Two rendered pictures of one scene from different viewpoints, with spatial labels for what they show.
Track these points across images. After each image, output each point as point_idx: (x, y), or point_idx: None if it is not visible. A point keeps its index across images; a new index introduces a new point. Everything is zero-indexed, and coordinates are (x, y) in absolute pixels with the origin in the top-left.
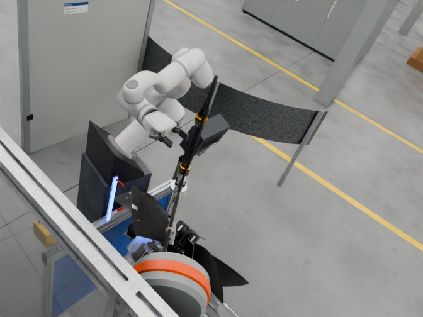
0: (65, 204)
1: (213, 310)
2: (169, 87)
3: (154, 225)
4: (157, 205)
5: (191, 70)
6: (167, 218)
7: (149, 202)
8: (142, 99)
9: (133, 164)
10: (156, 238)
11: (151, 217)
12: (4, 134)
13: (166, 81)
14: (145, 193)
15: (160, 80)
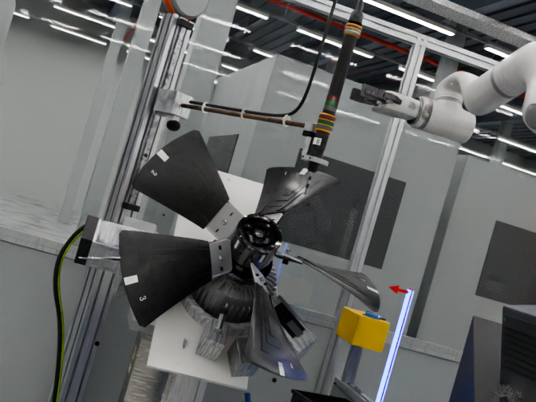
0: None
1: (127, 226)
2: (465, 88)
3: (277, 194)
4: (333, 277)
5: (500, 65)
6: (285, 209)
7: (311, 190)
8: (437, 100)
9: (487, 388)
10: (260, 202)
11: (289, 188)
12: None
13: (469, 80)
14: (372, 301)
15: (461, 74)
